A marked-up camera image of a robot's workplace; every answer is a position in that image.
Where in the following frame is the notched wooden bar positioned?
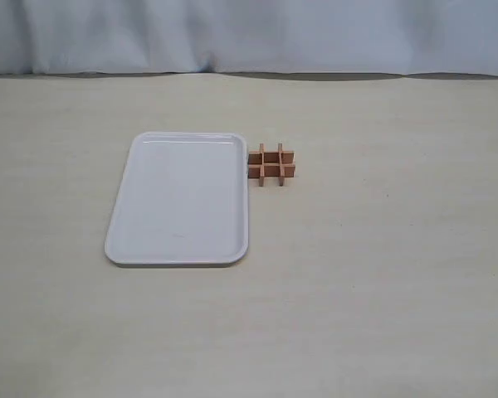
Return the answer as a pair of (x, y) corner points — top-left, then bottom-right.
(258, 143), (265, 187)
(248, 151), (295, 165)
(248, 163), (295, 179)
(277, 143), (286, 187)

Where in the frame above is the white rectangular plastic tray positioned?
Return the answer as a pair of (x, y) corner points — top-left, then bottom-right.
(105, 132), (249, 268)

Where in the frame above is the white backdrop curtain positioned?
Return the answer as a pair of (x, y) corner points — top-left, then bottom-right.
(0, 1), (498, 75)

